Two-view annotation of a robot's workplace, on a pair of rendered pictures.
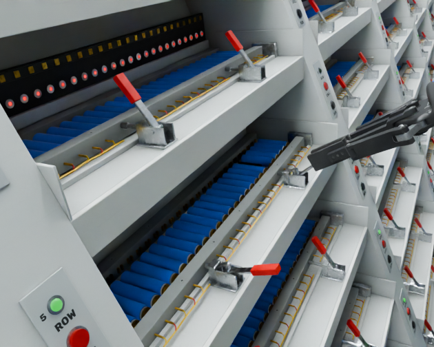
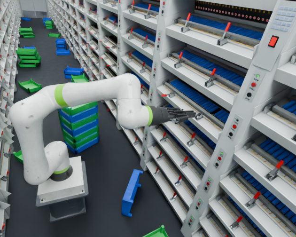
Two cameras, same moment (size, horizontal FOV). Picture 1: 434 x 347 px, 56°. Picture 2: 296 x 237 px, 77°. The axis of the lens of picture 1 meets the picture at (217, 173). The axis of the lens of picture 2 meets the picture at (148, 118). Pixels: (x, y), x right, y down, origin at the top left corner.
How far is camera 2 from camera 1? 1.30 m
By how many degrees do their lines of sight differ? 97
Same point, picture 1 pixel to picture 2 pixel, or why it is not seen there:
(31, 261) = (157, 59)
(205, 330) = (164, 91)
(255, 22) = not seen: hidden behind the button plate
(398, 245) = (225, 218)
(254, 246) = (178, 102)
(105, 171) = (172, 62)
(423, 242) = not seen: outside the picture
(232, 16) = not seen: hidden behind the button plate
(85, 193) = (167, 60)
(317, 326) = (177, 132)
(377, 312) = (194, 179)
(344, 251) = (198, 152)
